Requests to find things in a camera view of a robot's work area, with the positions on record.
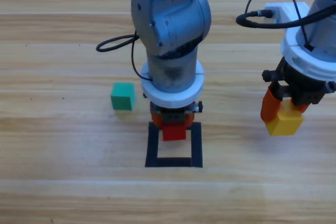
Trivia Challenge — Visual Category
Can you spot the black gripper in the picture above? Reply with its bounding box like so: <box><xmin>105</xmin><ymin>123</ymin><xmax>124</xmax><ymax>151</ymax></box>
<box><xmin>260</xmin><ymin>57</ymin><xmax>336</xmax><ymax>123</ymax></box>
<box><xmin>143</xmin><ymin>92</ymin><xmax>204</xmax><ymax>132</ymax></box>

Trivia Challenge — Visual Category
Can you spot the red wooden block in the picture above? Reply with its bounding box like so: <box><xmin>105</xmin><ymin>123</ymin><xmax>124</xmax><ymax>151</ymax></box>
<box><xmin>162</xmin><ymin>125</ymin><xmax>187</xmax><ymax>142</ymax></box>

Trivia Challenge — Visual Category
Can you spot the yellow wooden block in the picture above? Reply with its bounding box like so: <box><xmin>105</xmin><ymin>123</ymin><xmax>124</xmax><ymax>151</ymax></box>
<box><xmin>264</xmin><ymin>97</ymin><xmax>305</xmax><ymax>137</ymax></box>

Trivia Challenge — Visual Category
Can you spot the green wooden block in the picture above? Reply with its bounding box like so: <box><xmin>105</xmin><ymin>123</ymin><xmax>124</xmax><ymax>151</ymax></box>
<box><xmin>110</xmin><ymin>82</ymin><xmax>136</xmax><ymax>111</ymax></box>

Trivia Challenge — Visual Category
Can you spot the black tape square outline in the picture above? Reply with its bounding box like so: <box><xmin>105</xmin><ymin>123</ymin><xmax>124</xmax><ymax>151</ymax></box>
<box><xmin>144</xmin><ymin>121</ymin><xmax>203</xmax><ymax>168</ymax></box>

